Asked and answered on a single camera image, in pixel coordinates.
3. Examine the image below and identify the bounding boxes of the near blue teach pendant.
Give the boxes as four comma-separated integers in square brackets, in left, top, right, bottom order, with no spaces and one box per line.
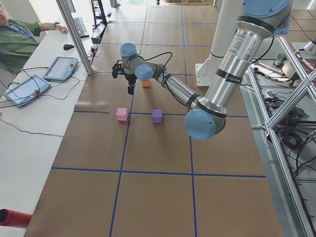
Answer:
[4,75,51,107]

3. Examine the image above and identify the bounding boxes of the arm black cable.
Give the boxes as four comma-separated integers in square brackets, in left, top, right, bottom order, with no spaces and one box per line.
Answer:
[143,51,173,82]

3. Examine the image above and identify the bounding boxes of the aluminium frame post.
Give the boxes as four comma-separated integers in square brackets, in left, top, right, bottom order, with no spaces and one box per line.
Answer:
[56,0,93,75]

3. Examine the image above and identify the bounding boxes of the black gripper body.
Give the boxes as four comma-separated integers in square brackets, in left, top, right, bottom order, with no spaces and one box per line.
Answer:
[125,74,136,85]

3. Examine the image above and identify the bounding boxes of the red cylinder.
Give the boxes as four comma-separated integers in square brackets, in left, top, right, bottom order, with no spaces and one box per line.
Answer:
[0,209,32,229]

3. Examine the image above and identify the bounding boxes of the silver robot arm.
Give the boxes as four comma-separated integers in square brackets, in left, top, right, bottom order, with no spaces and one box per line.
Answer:
[113,0,292,141]

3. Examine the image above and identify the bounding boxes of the orange foam cube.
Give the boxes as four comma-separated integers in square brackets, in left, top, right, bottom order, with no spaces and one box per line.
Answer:
[142,80,151,87]

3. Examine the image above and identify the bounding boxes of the person's hand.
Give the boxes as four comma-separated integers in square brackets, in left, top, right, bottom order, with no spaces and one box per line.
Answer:
[56,24,69,35]

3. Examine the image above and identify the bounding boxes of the pink foam cube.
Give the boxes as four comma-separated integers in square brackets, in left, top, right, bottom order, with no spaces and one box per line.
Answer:
[116,108,129,121]

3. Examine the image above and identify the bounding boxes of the far blue teach pendant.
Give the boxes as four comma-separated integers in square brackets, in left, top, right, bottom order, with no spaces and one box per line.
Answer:
[43,56,78,81]

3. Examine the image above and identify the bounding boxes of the green battery pack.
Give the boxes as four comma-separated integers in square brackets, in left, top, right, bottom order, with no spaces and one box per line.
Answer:
[273,53,287,68]

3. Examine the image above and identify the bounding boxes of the blue teach pendant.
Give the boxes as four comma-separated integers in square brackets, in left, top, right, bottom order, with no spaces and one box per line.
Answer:
[43,56,78,81]
[4,75,51,107]

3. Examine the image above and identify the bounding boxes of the black computer mouse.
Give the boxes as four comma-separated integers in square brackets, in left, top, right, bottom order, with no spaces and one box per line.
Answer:
[63,43,75,51]

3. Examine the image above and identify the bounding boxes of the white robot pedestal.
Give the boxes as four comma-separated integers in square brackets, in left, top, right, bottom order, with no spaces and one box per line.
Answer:
[196,0,242,86]

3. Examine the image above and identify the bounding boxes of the person in green shirt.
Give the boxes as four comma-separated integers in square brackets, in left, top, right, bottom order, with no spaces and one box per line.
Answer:
[0,7,60,74]

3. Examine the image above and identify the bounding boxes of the black keyboard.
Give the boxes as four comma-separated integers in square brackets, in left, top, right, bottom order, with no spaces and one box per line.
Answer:
[73,17,89,39]

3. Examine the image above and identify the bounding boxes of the purple foam cube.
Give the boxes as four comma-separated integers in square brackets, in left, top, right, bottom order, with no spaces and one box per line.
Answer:
[152,109,162,123]

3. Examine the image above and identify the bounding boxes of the aluminium frame rail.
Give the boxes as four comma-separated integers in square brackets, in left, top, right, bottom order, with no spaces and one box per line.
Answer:
[245,37,316,237]

